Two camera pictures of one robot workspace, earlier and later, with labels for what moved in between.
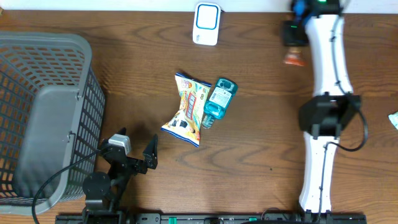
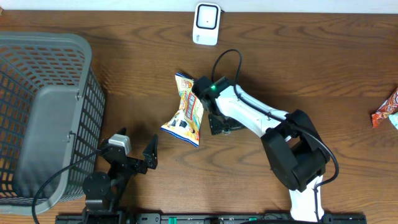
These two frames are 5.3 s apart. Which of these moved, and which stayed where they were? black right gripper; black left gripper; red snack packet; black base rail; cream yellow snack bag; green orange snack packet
Moved: black right gripper; red snack packet
Stayed: cream yellow snack bag; black left gripper; green orange snack packet; black base rail
